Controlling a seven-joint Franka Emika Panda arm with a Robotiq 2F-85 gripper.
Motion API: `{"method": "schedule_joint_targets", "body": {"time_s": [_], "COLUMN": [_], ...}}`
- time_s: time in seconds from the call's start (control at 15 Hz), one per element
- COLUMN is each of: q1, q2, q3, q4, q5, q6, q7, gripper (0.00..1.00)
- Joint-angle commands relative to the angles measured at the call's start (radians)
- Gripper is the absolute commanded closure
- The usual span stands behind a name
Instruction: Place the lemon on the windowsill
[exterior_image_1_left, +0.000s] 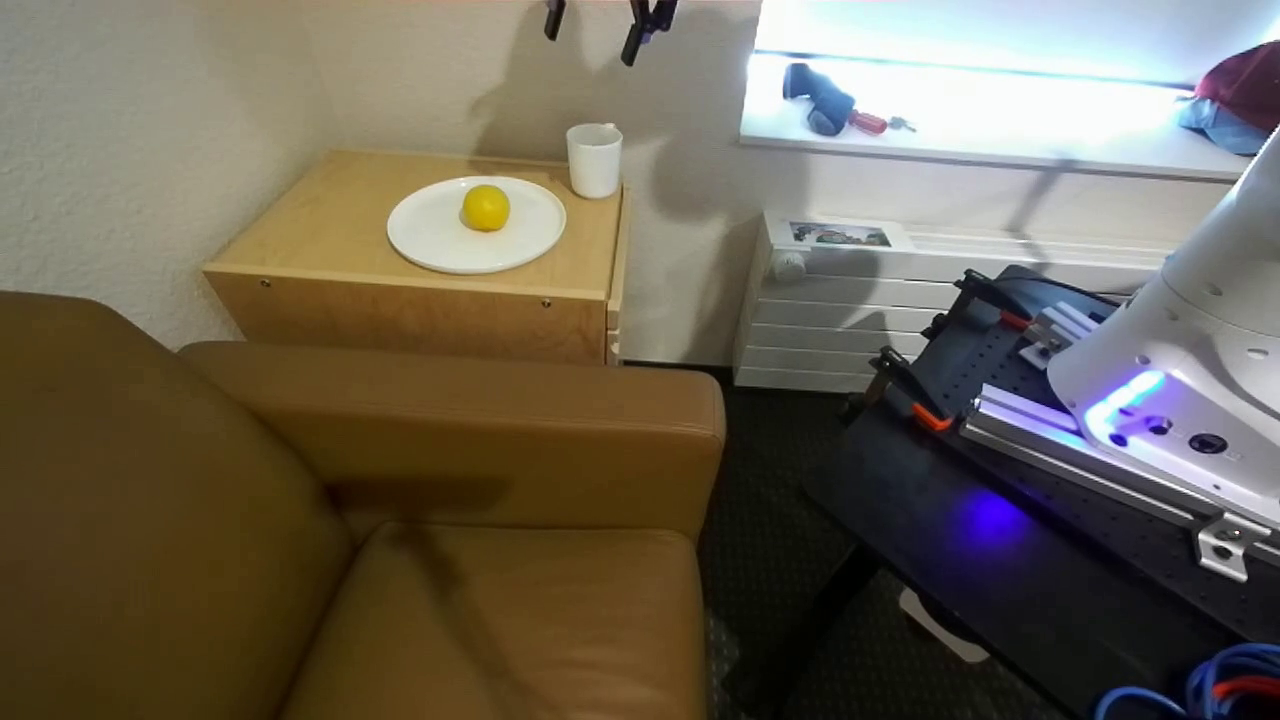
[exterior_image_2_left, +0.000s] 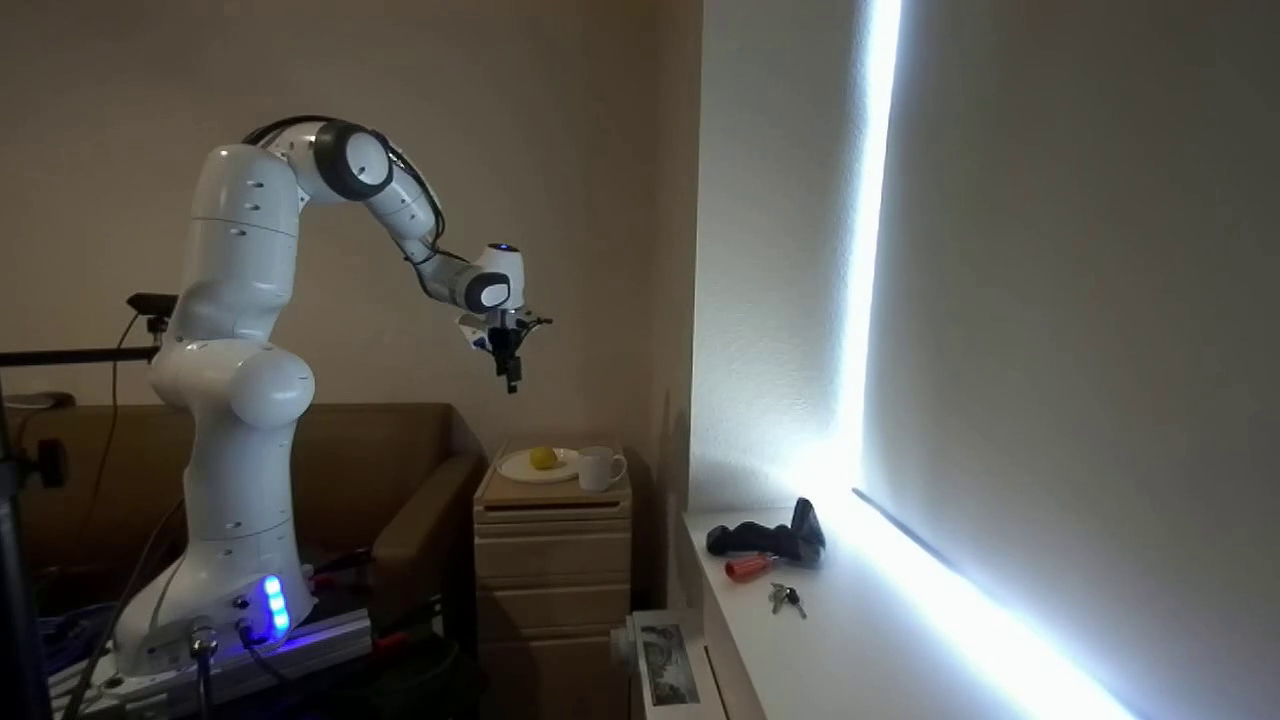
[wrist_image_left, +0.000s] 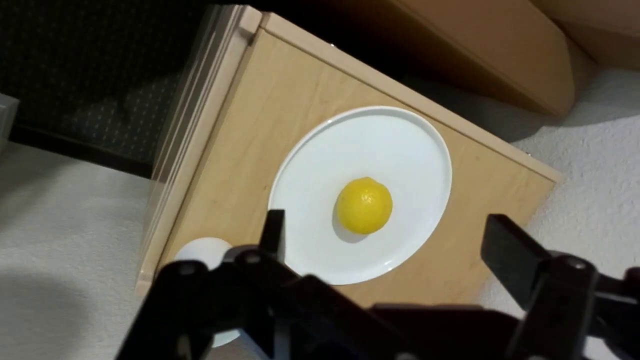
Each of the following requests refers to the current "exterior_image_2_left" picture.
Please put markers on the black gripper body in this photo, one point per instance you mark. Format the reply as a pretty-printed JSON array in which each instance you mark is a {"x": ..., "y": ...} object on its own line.
[{"x": 505, "y": 333}]

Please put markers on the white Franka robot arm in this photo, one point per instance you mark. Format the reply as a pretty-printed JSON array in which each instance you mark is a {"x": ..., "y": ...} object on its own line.
[{"x": 233, "y": 402}]

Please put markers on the white windowsill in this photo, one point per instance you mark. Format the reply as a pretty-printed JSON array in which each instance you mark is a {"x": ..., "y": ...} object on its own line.
[{"x": 855, "y": 655}]

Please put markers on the white round plate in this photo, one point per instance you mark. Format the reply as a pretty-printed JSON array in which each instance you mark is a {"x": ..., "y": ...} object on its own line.
[{"x": 519, "y": 468}]

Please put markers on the white cup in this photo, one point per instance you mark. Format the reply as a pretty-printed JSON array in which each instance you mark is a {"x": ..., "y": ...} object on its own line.
[{"x": 601, "y": 468}]

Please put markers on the brown leather armchair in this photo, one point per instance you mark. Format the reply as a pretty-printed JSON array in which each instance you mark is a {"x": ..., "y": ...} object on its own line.
[{"x": 384, "y": 481}]

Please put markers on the light wooden nightstand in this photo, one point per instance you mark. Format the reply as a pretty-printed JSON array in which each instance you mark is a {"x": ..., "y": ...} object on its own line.
[{"x": 553, "y": 572}]

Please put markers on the small metal keys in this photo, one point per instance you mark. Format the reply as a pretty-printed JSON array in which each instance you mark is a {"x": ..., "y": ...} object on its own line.
[{"x": 786, "y": 601}]

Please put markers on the black boom pole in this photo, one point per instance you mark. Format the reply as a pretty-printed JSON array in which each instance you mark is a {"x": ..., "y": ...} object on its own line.
[{"x": 66, "y": 359}]

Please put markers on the grey roller window blind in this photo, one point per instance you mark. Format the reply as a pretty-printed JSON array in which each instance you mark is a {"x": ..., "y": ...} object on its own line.
[{"x": 1092, "y": 333}]

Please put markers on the black camera on boom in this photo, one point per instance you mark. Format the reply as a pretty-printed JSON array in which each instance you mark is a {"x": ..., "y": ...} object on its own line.
[{"x": 150, "y": 307}]

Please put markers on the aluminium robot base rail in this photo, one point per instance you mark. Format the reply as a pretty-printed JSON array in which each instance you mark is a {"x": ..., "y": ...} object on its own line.
[{"x": 160, "y": 682}]

